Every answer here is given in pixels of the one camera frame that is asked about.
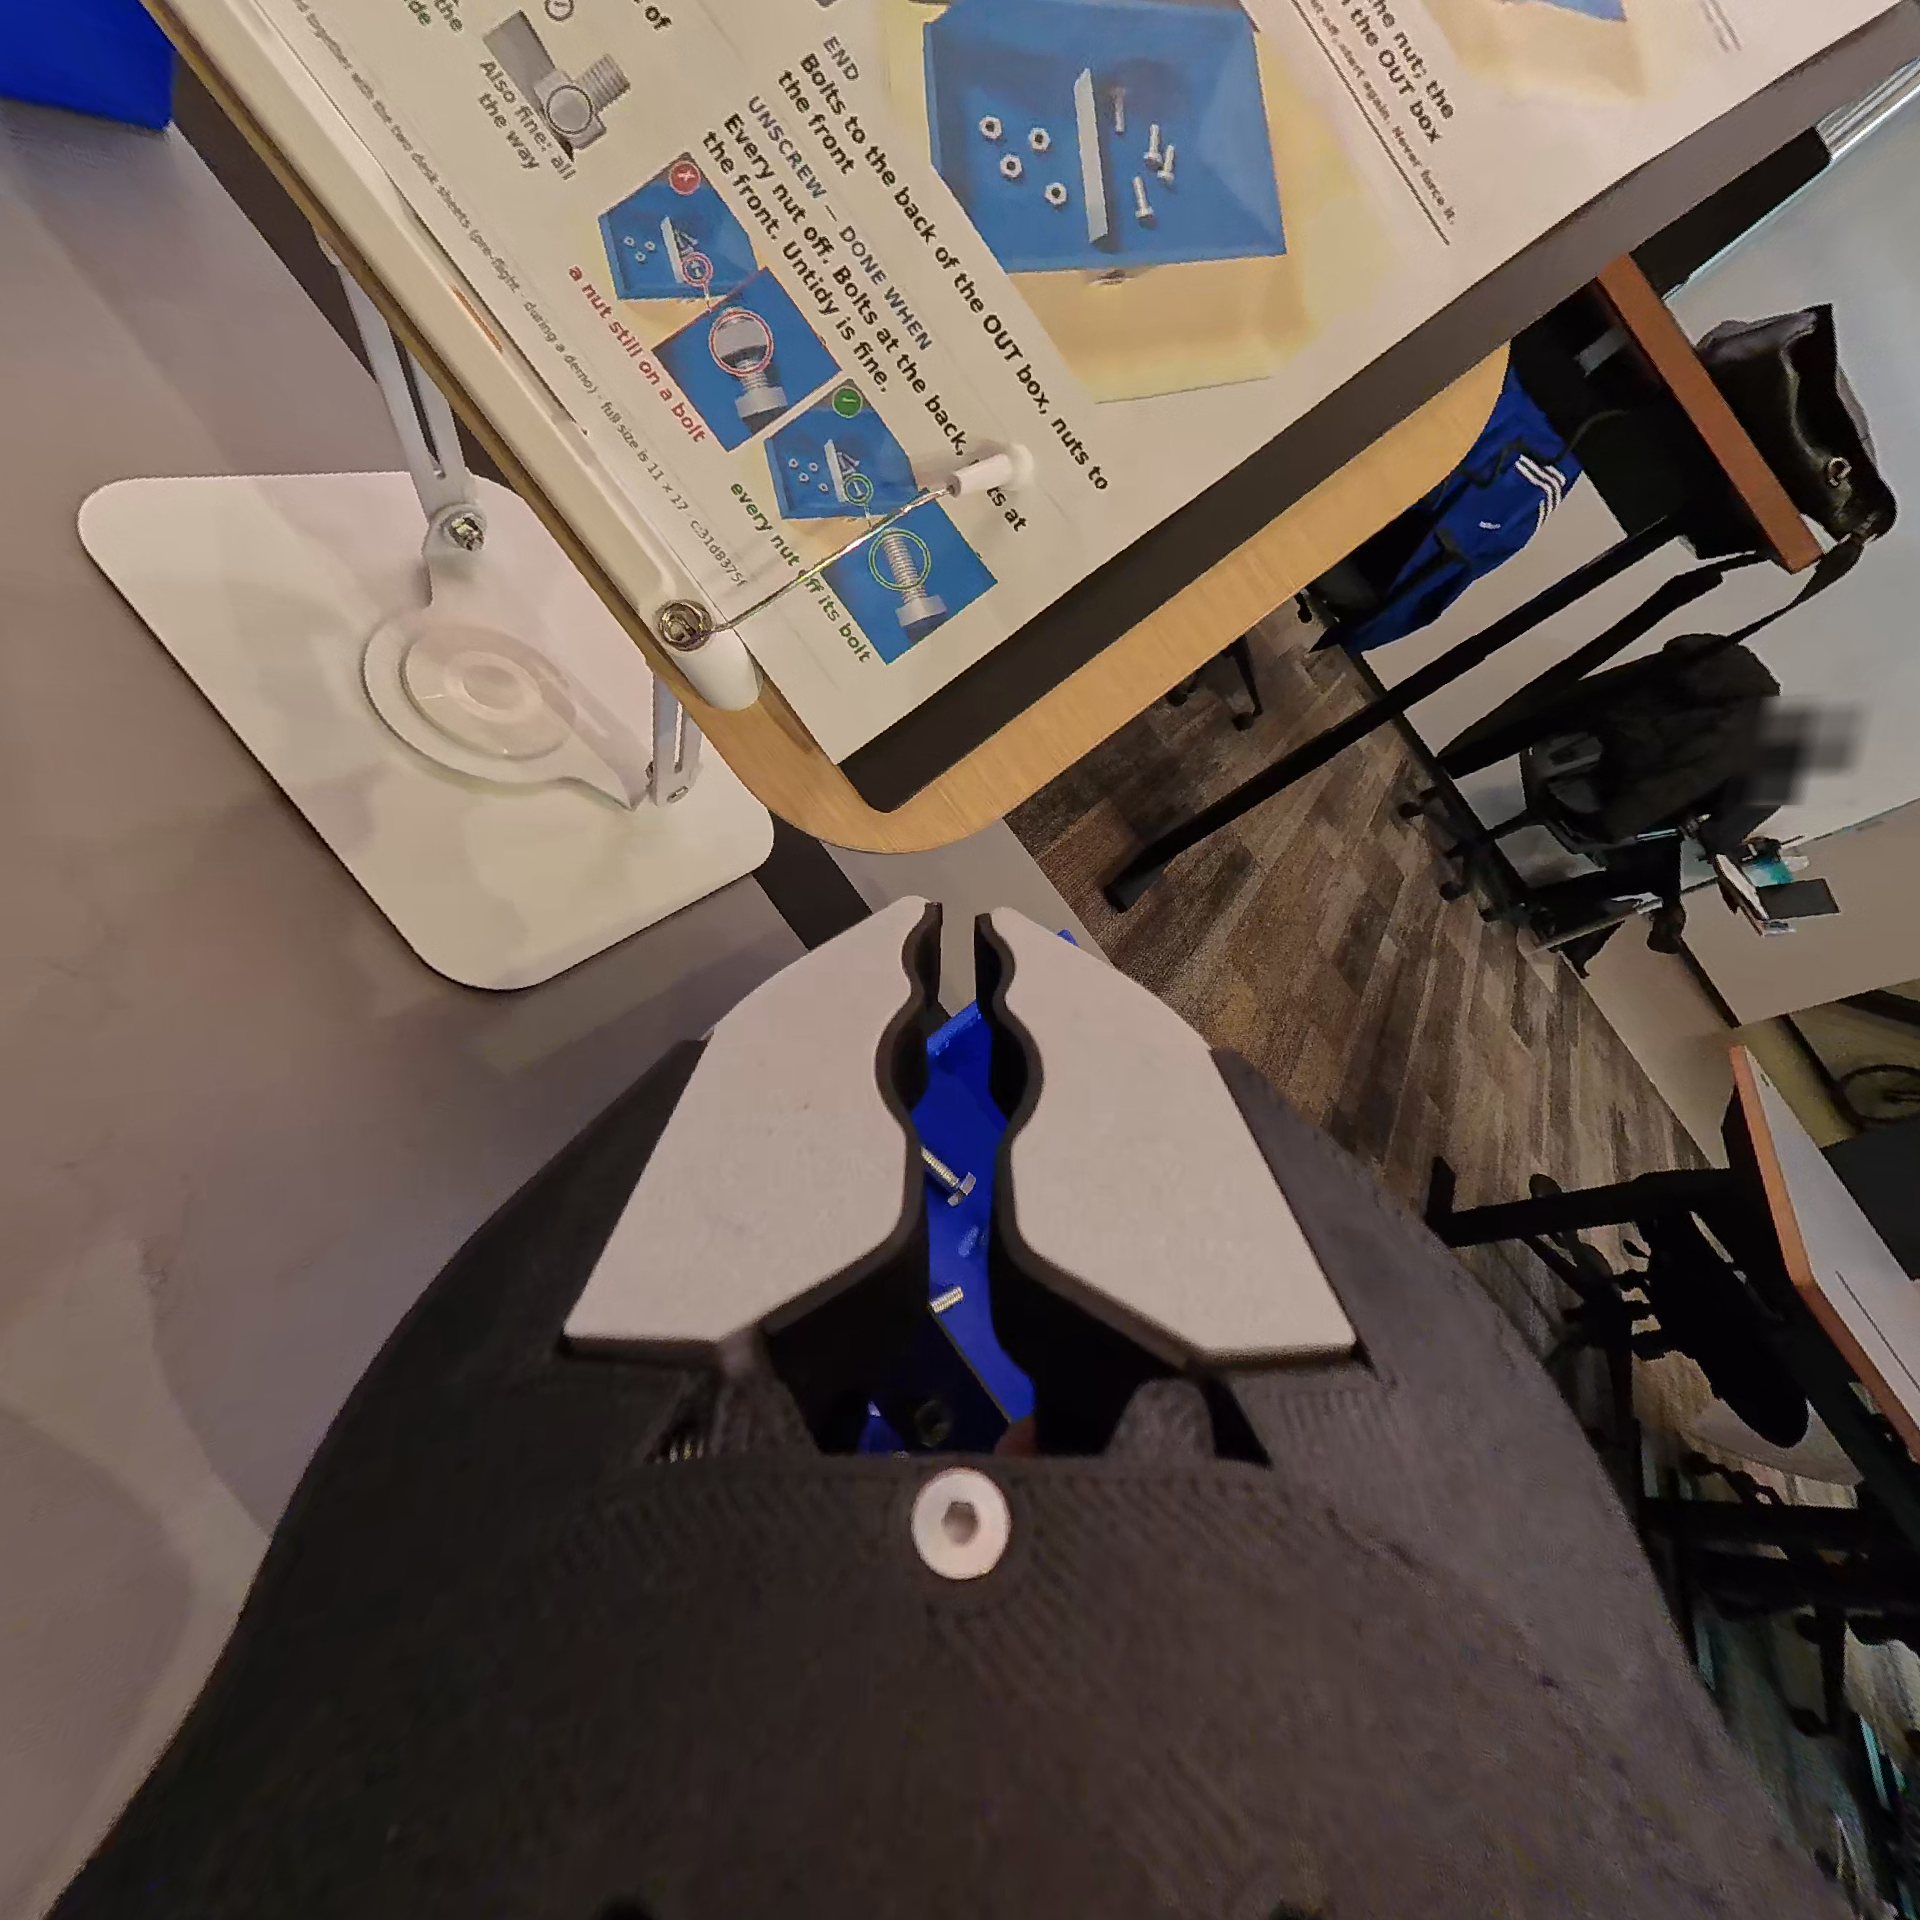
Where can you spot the blue plastic bin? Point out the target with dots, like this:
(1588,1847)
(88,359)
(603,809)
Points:
(961,1244)
(75,54)

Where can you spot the white table with wooden edge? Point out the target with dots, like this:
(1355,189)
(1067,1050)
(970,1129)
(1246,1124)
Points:
(1875,1244)
(1875,645)

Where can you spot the black bag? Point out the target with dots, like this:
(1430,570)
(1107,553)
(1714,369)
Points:
(1785,406)

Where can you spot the black backpack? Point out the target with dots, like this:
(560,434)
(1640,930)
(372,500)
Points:
(1650,722)

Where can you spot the white stand base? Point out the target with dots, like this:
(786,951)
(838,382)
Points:
(1200,639)

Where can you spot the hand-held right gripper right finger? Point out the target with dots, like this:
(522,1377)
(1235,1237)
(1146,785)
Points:
(1170,1201)

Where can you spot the smartphone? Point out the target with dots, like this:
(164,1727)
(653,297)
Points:
(1792,901)

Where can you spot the printed instruction sheet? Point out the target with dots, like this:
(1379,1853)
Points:
(1200,346)

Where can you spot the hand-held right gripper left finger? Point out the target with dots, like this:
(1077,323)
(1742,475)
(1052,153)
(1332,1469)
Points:
(750,1185)

